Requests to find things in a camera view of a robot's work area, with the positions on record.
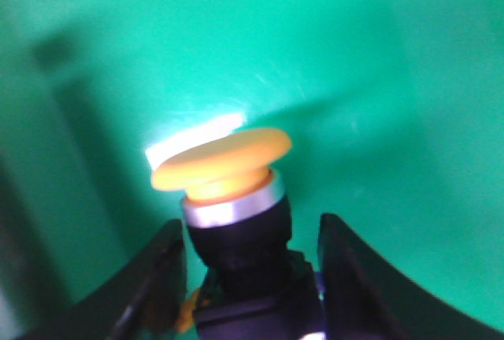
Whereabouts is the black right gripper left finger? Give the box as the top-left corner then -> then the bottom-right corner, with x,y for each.
21,219 -> 187,339

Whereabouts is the green conveyor belt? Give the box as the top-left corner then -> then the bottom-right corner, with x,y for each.
1,0 -> 503,339

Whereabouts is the yellow mushroom push button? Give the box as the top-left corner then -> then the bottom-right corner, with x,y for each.
151,127 -> 326,339

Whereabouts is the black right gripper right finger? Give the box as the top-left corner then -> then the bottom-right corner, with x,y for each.
317,213 -> 503,339

